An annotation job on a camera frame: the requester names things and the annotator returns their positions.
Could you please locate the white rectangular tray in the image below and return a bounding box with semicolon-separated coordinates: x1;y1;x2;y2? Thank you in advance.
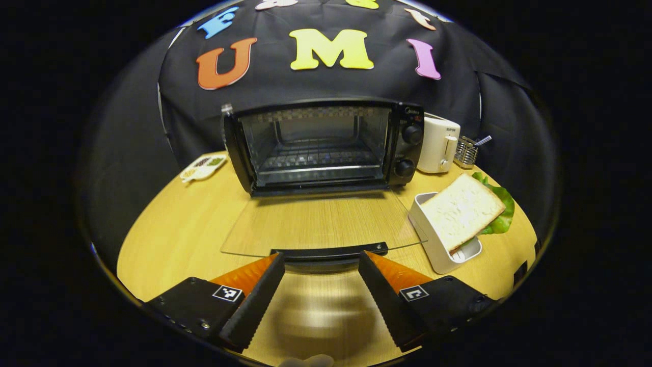
408;192;483;275

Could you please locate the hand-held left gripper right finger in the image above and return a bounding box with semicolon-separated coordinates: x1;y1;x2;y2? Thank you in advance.
358;250;497;353

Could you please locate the white toaster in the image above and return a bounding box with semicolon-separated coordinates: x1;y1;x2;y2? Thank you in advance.
417;113;461;174

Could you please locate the white divided snack dish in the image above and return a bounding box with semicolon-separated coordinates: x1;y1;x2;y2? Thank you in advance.
180;153;228;184

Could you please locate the metal wire utensil holder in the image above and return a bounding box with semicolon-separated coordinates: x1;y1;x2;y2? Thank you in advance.
453;135;479;170

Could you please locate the black electric oven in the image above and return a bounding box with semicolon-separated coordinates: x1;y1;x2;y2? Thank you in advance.
220;98;428;271

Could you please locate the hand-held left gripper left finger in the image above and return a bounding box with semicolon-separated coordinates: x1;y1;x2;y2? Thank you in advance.
145;251;286;353

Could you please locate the lettuce sandwich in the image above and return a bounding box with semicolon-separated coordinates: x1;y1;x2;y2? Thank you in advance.
420;172;515;255

